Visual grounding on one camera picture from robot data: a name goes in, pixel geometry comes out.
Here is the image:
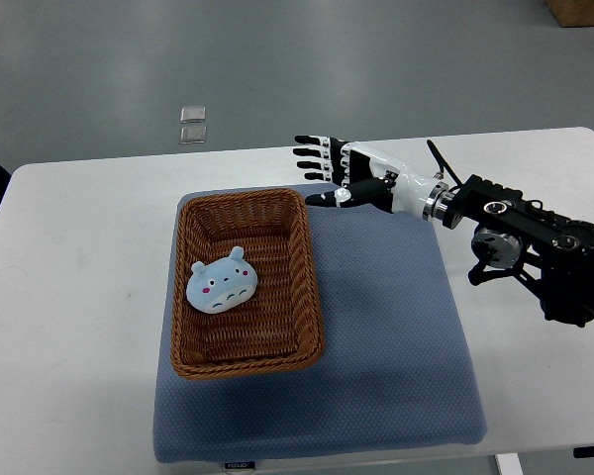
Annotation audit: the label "brown cardboard box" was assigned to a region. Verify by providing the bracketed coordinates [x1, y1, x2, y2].
[545, 0, 594, 28]

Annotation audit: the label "blue quilted cushion mat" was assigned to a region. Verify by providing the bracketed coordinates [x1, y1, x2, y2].
[153, 188, 486, 463]

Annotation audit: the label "metal floor plate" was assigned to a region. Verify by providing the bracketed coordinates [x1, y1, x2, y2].
[180, 106, 206, 124]
[179, 125, 207, 144]

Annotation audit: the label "blue plush toy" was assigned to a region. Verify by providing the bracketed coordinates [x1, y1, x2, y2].
[185, 246, 258, 315]

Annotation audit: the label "brown wicker basket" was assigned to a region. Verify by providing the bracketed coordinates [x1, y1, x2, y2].
[170, 188, 325, 380]

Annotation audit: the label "upper metal floor plate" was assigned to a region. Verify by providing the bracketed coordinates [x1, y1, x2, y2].
[180, 106, 206, 124]

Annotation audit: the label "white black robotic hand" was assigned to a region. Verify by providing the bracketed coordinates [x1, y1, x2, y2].
[292, 135, 448, 220]

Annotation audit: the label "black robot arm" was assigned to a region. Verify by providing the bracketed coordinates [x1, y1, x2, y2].
[293, 135, 594, 328]

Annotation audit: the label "white table leg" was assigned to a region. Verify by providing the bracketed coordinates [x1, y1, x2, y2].
[495, 453, 524, 475]

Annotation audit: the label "lower metal floor plate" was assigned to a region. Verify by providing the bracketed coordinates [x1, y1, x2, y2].
[179, 125, 207, 144]

